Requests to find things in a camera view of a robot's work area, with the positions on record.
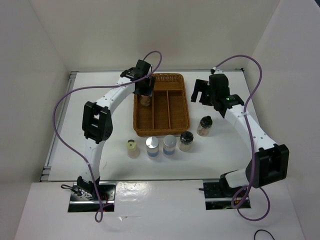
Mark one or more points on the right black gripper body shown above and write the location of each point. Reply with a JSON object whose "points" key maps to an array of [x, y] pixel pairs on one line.
{"points": [[211, 95]]}

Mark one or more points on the pink cap spice bottle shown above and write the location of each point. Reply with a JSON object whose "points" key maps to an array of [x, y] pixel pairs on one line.
{"points": [[145, 100]]}

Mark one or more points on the black cap jar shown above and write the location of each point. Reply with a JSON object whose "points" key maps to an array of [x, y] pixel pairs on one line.
{"points": [[185, 141], [204, 126]]}

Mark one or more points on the black cap jar front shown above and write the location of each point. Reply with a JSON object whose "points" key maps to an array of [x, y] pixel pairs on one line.
{"points": [[185, 141]]}

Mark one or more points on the silver cap blue label bottle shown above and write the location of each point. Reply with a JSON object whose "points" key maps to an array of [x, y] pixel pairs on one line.
{"points": [[152, 147]]}

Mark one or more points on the grey cap blue label bottle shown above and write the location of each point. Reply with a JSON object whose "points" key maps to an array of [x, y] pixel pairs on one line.
{"points": [[169, 145]]}

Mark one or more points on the yellow cap spice bottle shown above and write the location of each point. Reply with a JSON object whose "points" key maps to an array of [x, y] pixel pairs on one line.
{"points": [[133, 150]]}

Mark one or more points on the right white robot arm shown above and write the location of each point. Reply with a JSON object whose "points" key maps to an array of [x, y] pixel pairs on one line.
{"points": [[270, 163]]}

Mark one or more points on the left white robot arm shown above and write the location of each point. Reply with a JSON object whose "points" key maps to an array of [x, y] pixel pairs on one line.
{"points": [[97, 120]]}

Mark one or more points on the brown wicker divided basket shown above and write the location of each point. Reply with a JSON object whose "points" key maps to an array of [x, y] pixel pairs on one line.
{"points": [[168, 112]]}

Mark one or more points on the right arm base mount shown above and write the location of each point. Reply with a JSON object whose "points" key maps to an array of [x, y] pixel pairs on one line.
{"points": [[215, 196]]}

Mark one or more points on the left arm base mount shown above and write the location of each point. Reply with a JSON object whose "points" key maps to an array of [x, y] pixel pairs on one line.
{"points": [[82, 202]]}

